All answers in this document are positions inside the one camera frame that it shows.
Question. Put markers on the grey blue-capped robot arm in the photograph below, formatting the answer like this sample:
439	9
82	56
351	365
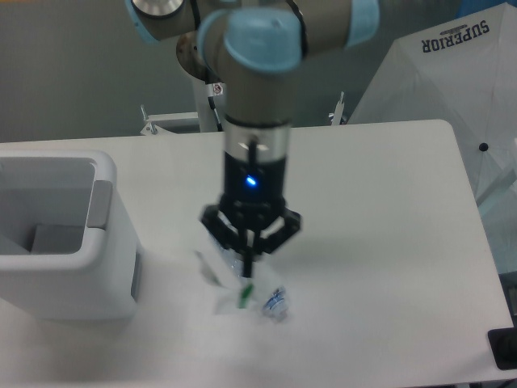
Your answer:
256	51

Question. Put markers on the clear crushed plastic bottle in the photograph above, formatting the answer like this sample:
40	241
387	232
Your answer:
274	301

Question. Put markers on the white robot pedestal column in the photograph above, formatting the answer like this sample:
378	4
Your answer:
204	82

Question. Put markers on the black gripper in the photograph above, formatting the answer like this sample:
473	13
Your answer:
252	199

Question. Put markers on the clear plastic wrapper green print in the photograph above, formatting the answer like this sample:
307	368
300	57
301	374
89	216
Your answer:
238	283

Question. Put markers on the white umbrella with lettering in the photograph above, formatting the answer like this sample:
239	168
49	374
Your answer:
463	72

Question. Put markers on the black device at table edge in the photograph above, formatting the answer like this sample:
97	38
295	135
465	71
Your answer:
503	346

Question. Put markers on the white metal base frame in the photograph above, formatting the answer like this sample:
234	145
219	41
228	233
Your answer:
185	122

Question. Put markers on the white grey trash can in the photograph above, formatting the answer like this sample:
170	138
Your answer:
69	250

